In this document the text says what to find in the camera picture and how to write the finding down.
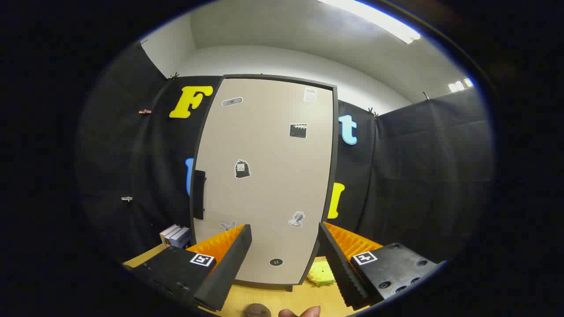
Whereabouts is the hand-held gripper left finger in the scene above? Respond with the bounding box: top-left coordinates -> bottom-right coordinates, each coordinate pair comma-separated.
130,224 -> 252,312

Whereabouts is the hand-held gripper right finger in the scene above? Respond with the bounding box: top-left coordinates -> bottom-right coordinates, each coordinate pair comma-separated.
318,221 -> 442,310

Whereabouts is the brown fuzzy shoe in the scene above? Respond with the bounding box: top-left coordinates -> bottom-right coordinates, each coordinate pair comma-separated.
245,303 -> 271,317

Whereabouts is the black cabinet door handle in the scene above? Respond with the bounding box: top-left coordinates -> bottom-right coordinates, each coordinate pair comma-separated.
193,170 -> 207,220

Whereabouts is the beige shoe cabinet door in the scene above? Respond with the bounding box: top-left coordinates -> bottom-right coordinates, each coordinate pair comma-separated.
193,78 -> 334,284

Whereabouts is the grey shoe cabinet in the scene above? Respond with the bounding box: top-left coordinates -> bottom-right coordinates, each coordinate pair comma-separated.
189,74 -> 340,292

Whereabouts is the yellow plush toy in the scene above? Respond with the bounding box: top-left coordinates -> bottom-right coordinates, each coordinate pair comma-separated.
307,260 -> 338,287

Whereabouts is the blue book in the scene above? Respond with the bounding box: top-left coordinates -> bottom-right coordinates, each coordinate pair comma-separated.
170,227 -> 192,249

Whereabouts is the black backdrop cloth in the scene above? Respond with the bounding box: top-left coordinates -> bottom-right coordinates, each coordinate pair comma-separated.
77,42 -> 494,265

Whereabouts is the small ceiling light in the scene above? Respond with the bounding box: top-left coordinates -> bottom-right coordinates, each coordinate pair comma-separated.
448,78 -> 474,93

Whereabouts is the long ceiling light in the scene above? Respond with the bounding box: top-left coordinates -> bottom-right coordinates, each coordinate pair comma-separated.
317,0 -> 421,44

